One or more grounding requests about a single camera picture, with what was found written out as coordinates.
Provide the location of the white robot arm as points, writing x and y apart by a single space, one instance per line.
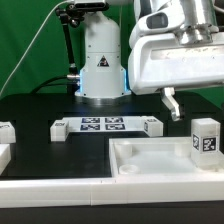
102 50

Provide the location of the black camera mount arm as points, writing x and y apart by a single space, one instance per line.
73 75

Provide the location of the overhead camera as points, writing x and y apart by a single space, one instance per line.
88 5

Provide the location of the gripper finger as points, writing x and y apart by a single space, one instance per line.
167 97

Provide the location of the white square tabletop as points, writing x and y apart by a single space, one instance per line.
155 156

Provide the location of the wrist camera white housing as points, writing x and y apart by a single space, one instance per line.
162 21

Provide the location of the white obstacle bar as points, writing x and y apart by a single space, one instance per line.
5 156
108 191

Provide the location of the white left obstacle bar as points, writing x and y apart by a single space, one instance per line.
5 156

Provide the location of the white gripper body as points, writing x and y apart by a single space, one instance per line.
159 61

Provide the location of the white AprilTag base sheet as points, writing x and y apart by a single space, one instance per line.
105 124

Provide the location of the white front obstacle bar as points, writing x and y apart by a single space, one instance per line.
108 191

